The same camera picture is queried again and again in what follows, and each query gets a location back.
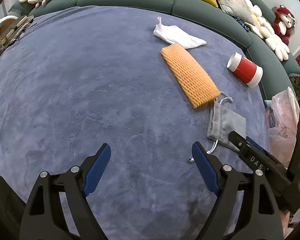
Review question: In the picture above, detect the grey drawstring pouch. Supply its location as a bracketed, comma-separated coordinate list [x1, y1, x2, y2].
[207, 92, 247, 154]

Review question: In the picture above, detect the yellow foam net sleeve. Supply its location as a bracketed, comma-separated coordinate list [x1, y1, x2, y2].
[160, 43, 221, 109]

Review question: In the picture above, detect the white paper towel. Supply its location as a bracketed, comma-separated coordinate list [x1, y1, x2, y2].
[153, 17, 206, 49]

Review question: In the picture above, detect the trash bin with white liner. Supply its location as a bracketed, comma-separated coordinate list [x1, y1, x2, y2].
[264, 87, 300, 166]

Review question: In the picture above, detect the blue table cloth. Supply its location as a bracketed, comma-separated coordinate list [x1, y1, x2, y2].
[0, 6, 269, 239]

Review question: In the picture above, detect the blue patterned cloth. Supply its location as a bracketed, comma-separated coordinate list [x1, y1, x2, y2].
[233, 17, 250, 32]

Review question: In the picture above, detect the right white flower cushion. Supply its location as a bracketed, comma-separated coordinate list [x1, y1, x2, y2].
[244, 0, 290, 62]

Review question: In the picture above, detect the red monkey plush toy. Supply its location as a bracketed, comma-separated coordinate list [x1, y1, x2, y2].
[272, 5, 296, 45]

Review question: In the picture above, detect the right pale embroidered cushion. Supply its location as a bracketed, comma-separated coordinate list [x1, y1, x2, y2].
[217, 0, 255, 25]

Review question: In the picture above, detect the green sectional sofa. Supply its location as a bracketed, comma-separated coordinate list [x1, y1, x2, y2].
[10, 0, 300, 100]

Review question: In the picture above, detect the white chair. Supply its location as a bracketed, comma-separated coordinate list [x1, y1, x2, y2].
[0, 15, 18, 35]

